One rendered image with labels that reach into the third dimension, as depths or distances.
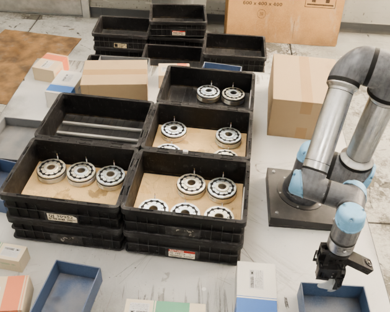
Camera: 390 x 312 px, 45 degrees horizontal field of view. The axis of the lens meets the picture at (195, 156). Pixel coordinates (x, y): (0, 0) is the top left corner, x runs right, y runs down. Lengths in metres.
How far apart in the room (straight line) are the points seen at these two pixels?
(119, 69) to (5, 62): 2.08
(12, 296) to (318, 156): 0.99
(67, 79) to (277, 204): 1.20
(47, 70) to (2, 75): 1.60
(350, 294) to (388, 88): 0.66
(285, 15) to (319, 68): 2.17
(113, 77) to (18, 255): 0.97
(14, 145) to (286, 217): 1.19
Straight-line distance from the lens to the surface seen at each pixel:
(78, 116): 2.06
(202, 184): 1.67
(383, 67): 1.45
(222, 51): 3.24
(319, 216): 1.80
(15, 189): 1.71
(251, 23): 4.45
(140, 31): 3.71
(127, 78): 2.23
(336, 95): 1.44
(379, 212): 2.99
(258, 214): 1.81
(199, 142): 1.89
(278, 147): 2.12
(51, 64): 2.56
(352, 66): 1.45
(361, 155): 1.65
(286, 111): 2.09
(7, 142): 2.20
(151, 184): 1.71
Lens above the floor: 2.03
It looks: 41 degrees down
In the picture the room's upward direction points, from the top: 2 degrees clockwise
